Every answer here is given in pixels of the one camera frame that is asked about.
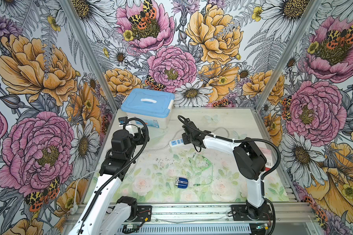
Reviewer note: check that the pink packet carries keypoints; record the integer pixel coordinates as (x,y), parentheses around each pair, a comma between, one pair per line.
(269,158)

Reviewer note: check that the floral table mat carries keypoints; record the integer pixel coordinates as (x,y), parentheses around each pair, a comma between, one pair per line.
(212,176)

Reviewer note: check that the aluminium left corner post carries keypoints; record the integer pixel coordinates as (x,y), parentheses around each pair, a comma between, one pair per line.
(79,31)

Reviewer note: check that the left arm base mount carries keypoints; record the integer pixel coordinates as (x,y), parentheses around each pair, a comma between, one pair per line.
(143,213)

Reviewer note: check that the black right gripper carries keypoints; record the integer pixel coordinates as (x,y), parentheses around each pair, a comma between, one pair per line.
(184,136)

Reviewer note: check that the aluminium right corner post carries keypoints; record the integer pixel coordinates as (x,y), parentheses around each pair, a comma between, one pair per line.
(305,22)

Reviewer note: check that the blue lid storage box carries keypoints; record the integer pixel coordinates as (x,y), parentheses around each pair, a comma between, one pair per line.
(153,107)

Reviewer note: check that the blue electric shaver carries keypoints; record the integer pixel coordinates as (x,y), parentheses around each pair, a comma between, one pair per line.
(181,183)

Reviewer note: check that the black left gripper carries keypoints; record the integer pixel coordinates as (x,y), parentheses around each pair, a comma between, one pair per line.
(138,135)

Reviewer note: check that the aluminium corner post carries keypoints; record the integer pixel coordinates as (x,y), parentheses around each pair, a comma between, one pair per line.
(305,22)
(79,31)

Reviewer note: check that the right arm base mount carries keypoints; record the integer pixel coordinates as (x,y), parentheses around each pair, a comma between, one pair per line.
(244,212)

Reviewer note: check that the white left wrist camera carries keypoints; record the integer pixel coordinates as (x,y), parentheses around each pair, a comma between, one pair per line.
(131,128)

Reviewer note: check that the aluminium front rail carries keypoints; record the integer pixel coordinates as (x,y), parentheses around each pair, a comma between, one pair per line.
(285,212)

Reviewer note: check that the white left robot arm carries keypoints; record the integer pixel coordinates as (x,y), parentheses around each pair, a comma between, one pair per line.
(125,150)

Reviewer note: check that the clear green plastic bag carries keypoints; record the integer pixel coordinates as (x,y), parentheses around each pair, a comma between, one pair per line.
(156,135)

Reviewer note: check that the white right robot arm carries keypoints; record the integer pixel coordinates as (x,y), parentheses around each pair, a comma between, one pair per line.
(249,159)

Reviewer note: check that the white power strip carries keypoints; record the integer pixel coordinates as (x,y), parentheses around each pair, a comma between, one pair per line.
(176,143)

